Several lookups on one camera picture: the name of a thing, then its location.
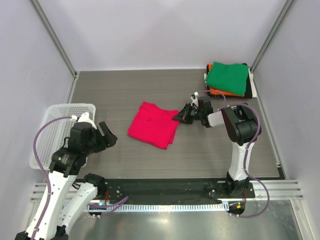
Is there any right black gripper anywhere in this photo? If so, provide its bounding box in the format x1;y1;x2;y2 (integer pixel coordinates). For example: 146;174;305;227
172;103;203;125

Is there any pink t shirt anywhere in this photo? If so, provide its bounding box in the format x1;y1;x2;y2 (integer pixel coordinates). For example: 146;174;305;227
127;101;179;150

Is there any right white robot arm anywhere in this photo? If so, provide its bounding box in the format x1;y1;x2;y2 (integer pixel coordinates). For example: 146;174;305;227
172;103;262;198

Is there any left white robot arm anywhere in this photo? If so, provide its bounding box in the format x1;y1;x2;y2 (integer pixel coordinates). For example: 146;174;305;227
15;120;118;240

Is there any orange folded t shirt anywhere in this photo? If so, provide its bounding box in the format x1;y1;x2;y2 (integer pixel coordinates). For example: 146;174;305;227
204;63;241;97

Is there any white plastic basket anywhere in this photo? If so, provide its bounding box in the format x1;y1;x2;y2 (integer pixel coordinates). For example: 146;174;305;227
36;103;96;171

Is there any green folded t shirt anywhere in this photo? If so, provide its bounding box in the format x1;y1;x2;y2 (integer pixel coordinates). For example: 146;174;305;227
206;62;249;97

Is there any black folded t shirt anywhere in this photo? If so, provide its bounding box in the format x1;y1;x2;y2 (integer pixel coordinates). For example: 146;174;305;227
204;62;254;99

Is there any white folded t shirt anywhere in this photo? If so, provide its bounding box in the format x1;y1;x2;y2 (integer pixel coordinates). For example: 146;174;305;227
204;70;258;99

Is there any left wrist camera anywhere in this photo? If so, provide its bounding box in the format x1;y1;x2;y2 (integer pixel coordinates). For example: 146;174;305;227
68;112;97;146

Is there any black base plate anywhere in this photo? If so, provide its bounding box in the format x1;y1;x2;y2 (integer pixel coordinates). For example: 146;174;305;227
105;178;256;204

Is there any white slotted cable duct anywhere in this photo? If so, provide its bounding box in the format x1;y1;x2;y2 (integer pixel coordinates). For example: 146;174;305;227
86;202;230;213

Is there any aluminium rail frame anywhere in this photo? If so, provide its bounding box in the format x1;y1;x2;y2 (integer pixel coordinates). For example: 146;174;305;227
30;180;304;203

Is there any left aluminium corner post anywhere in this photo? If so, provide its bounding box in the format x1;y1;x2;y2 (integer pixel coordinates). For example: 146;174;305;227
29;0;77;79

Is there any aluminium corner post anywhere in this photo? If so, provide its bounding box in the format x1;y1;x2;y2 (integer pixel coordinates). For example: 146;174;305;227
29;0;77;79
250;0;296;73

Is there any right aluminium corner post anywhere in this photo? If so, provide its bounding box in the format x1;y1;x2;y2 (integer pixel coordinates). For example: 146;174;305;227
250;0;296;73

